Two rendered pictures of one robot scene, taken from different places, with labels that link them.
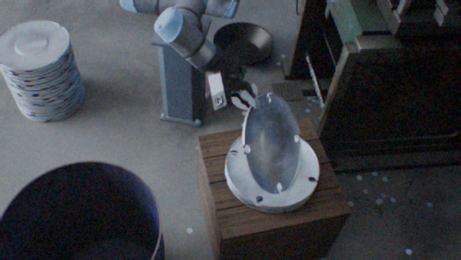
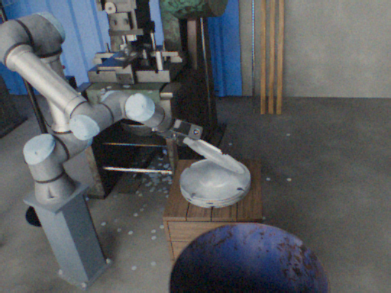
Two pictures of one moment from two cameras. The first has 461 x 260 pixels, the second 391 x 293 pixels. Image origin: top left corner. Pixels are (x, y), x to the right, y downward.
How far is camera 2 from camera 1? 1.05 m
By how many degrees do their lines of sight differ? 48
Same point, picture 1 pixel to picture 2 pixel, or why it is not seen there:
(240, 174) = (215, 194)
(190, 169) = (152, 278)
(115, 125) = not seen: outside the picture
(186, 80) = (88, 226)
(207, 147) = (176, 213)
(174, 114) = (92, 273)
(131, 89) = not seen: outside the picture
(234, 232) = (258, 211)
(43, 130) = not seen: outside the picture
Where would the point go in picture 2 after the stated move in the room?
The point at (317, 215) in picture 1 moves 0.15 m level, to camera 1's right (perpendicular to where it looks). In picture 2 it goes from (256, 172) to (266, 153)
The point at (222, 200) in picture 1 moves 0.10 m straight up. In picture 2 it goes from (229, 213) to (227, 192)
